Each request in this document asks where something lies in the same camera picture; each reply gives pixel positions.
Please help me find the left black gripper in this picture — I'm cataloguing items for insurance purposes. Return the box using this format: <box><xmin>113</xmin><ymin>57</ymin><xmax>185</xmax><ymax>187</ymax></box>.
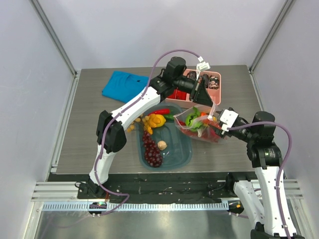
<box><xmin>173</xmin><ymin>76</ymin><xmax>214</xmax><ymax>108</ymax></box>

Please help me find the toy green onion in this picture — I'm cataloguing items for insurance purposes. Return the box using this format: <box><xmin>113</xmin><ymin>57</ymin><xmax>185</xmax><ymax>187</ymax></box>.
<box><xmin>191</xmin><ymin>107</ymin><xmax>210</xmax><ymax>137</ymax></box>

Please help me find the clear zip top bag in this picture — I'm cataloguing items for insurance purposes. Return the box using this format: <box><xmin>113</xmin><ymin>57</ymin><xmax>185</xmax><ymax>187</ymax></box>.
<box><xmin>173</xmin><ymin>103</ymin><xmax>225</xmax><ymax>143</ymax></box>

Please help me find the green toy melon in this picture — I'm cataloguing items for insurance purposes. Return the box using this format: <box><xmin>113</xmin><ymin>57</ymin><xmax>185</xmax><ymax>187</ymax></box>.
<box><xmin>185</xmin><ymin>113</ymin><xmax>203</xmax><ymax>132</ymax></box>

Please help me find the red toy lobster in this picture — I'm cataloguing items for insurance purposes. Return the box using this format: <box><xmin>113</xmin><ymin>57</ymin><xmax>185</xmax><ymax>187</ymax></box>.
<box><xmin>175</xmin><ymin>121</ymin><xmax>223</xmax><ymax>143</ymax></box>

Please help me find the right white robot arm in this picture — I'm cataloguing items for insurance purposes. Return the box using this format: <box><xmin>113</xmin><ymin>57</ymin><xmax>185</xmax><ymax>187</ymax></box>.
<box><xmin>208</xmin><ymin>108</ymin><xmax>302</xmax><ymax>239</ymax></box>

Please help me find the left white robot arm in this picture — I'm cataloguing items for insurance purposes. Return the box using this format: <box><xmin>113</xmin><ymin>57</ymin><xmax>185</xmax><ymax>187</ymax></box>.
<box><xmin>87</xmin><ymin>57</ymin><xmax>214</xmax><ymax>199</ymax></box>

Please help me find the floral rolled sock right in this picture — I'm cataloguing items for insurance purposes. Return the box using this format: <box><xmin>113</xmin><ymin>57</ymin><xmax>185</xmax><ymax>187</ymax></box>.
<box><xmin>209</xmin><ymin>76</ymin><xmax>219</xmax><ymax>90</ymax></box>

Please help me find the red rolled sock right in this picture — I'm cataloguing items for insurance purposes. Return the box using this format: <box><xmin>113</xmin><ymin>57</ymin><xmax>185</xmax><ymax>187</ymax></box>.
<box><xmin>175</xmin><ymin>91</ymin><xmax>187</xmax><ymax>101</ymax></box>

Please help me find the red rolled sock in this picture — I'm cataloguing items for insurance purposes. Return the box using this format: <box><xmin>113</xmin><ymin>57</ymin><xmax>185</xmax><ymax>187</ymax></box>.
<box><xmin>175</xmin><ymin>91</ymin><xmax>187</xmax><ymax>101</ymax></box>
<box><xmin>167</xmin><ymin>91</ymin><xmax>177</xmax><ymax>99</ymax></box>

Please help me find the pink divided organizer box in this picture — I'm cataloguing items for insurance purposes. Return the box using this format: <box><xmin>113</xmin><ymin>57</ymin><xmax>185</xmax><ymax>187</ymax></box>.
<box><xmin>165</xmin><ymin>71</ymin><xmax>221</xmax><ymax>108</ymax></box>

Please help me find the dark rolled sock left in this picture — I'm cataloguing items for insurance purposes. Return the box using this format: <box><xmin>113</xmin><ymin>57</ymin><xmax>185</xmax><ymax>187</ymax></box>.
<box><xmin>187</xmin><ymin>71</ymin><xmax>197</xmax><ymax>80</ymax></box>

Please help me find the red rolled sock left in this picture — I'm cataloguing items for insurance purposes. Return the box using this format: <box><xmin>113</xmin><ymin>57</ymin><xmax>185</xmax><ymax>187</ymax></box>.
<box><xmin>167</xmin><ymin>91</ymin><xmax>177</xmax><ymax>99</ymax></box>

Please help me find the green toy cucumber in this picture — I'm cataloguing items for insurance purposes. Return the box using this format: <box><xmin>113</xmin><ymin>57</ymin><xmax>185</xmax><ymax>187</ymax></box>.
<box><xmin>163</xmin><ymin>114</ymin><xmax>174</xmax><ymax>121</ymax></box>

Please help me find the red toy chili pepper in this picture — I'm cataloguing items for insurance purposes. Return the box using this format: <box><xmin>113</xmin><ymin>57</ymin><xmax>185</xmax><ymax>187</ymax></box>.
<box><xmin>149</xmin><ymin>108</ymin><xmax>170</xmax><ymax>116</ymax></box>

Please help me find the orange toy fruit cluster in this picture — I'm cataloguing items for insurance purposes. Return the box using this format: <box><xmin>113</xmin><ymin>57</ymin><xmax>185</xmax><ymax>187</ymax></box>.
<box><xmin>142</xmin><ymin>114</ymin><xmax>166</xmax><ymax>135</ymax></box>

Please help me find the brown longan bunch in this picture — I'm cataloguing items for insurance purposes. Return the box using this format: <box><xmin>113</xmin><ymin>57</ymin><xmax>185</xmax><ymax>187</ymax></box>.
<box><xmin>126</xmin><ymin>114</ymin><xmax>149</xmax><ymax>132</ymax></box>

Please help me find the white toy garlic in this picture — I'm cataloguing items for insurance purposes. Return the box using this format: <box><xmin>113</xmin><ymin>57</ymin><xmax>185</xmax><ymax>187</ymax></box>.
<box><xmin>157</xmin><ymin>140</ymin><xmax>167</xmax><ymax>151</ymax></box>

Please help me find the purple grape bunch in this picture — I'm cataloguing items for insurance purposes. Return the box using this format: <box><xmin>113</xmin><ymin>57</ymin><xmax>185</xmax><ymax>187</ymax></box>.
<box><xmin>142</xmin><ymin>131</ymin><xmax>162</xmax><ymax>168</ymax></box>

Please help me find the blue folded cloth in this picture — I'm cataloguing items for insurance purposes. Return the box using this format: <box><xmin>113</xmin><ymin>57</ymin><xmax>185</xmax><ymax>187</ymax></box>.
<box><xmin>102</xmin><ymin>71</ymin><xmax>148</xmax><ymax>103</ymax></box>

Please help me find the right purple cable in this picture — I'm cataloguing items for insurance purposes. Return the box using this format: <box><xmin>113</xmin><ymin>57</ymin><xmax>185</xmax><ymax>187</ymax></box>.
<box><xmin>228</xmin><ymin>121</ymin><xmax>293</xmax><ymax>239</ymax></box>

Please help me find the purple cable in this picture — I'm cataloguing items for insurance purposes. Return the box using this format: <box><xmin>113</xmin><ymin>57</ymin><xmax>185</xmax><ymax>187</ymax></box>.
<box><xmin>95</xmin><ymin>49</ymin><xmax>204</xmax><ymax>215</ymax></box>
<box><xmin>228</xmin><ymin>121</ymin><xmax>293</xmax><ymax>239</ymax></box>

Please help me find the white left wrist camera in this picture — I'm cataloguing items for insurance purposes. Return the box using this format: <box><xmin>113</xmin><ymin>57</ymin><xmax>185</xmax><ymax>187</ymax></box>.
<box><xmin>196</xmin><ymin>56</ymin><xmax>210</xmax><ymax>81</ymax></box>

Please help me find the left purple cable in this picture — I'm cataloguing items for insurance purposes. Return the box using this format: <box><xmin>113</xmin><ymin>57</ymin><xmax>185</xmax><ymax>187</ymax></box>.
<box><xmin>95</xmin><ymin>49</ymin><xmax>204</xmax><ymax>215</ymax></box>

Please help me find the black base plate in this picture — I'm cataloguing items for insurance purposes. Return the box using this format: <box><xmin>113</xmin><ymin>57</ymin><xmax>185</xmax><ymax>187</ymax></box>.
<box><xmin>75</xmin><ymin>172</ymin><xmax>257</xmax><ymax>204</ymax></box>

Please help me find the white slotted cable duct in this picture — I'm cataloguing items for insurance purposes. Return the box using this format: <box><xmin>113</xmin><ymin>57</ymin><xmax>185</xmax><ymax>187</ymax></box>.
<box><xmin>42</xmin><ymin>201</ymin><xmax>229</xmax><ymax>212</ymax></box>

